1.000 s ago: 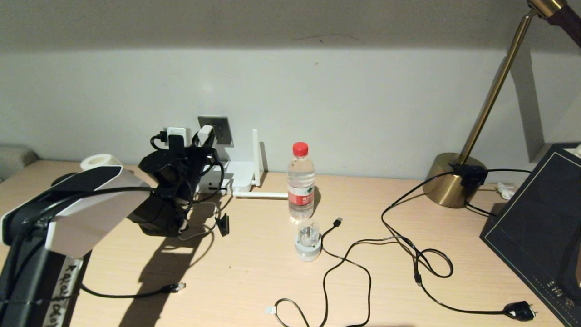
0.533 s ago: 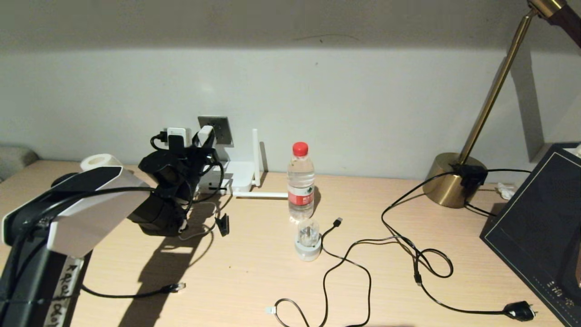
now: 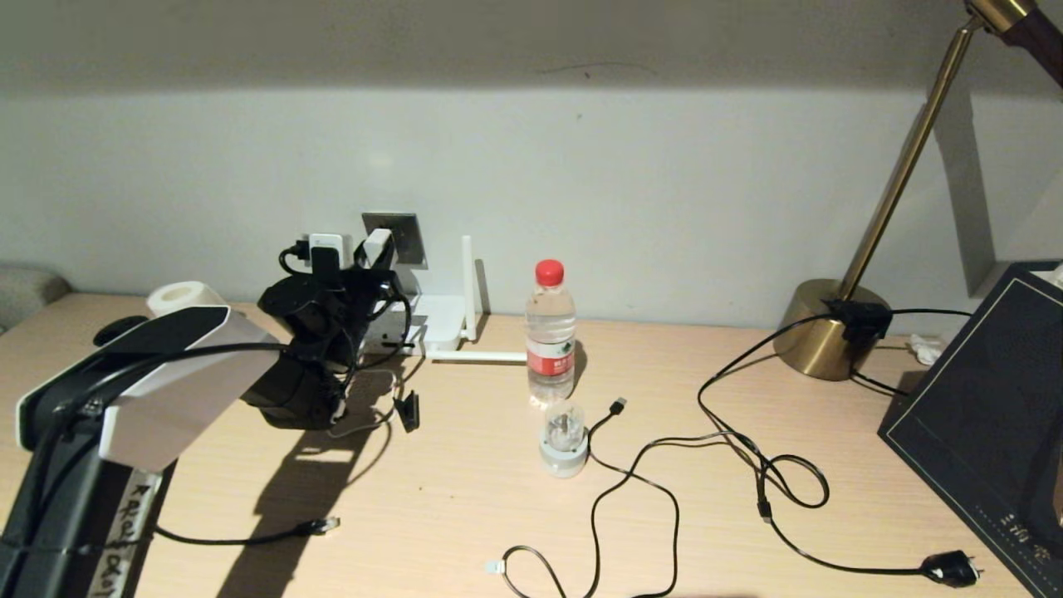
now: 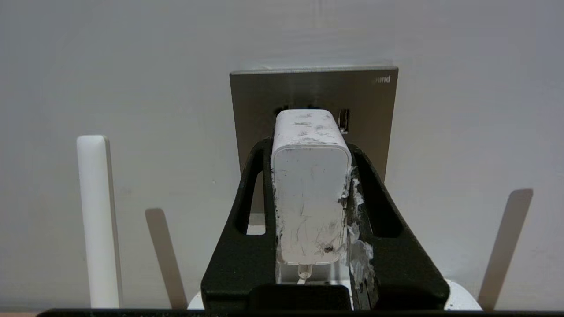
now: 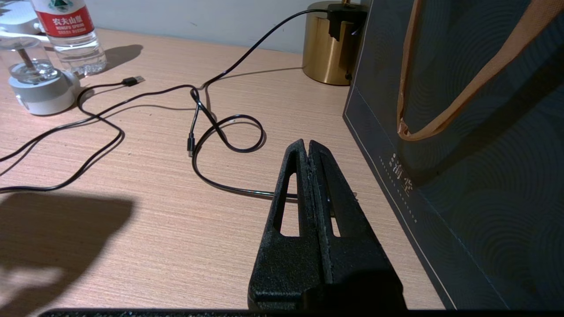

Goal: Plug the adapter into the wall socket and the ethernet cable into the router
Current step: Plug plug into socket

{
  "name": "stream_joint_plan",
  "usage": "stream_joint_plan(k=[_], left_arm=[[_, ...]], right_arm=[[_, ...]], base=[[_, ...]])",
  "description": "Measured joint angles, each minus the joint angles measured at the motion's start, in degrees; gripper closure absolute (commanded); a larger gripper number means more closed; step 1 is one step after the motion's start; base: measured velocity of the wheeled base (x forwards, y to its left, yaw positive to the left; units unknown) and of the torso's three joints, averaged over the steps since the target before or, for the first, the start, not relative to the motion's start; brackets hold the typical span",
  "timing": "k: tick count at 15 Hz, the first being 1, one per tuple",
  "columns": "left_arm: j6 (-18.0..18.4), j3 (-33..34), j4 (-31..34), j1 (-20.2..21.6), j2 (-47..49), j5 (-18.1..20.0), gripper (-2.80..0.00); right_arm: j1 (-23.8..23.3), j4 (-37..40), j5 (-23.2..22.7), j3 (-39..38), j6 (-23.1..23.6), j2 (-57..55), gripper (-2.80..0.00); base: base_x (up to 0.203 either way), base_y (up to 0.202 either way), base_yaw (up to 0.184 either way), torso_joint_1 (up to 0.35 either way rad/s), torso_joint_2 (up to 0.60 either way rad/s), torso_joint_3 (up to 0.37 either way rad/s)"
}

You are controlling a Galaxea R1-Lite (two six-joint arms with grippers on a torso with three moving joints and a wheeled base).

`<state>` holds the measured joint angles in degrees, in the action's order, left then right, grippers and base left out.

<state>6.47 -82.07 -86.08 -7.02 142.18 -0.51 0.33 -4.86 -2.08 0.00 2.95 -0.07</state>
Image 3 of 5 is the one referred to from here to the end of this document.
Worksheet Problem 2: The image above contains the black lamp power cord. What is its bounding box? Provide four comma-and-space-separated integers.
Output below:
696, 311, 985, 588

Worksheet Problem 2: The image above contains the white wifi router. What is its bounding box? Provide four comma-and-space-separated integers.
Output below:
365, 235, 529, 364

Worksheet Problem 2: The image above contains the black round desk grommet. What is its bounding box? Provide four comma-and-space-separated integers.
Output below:
93, 316, 150, 346

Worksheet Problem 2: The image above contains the brass desk lamp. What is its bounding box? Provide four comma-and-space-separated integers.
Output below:
773, 0, 1063, 382

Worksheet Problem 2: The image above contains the clear water bottle red cap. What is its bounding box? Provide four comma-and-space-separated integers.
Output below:
524, 259, 577, 405

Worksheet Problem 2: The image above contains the black usb cable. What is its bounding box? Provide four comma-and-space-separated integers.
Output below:
487, 398, 770, 598

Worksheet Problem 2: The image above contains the grey wall socket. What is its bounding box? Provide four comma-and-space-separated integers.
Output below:
363, 213, 429, 268

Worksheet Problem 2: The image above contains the white power adapter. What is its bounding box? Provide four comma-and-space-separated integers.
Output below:
361, 228, 394, 268

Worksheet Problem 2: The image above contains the white power adapter plug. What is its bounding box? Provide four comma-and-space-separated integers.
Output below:
306, 233, 354, 271

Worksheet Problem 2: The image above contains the small white dome humidifier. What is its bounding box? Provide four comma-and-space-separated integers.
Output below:
539, 399, 590, 478

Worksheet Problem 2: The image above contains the black inline switch box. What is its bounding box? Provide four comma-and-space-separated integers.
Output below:
822, 301, 893, 350

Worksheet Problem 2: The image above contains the white toilet paper roll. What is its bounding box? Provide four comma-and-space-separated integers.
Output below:
147, 281, 229, 318

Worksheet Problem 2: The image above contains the thin black cable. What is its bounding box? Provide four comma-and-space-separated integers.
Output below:
847, 309, 971, 398

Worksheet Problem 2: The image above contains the white adapter cable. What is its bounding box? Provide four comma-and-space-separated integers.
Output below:
328, 370, 401, 439

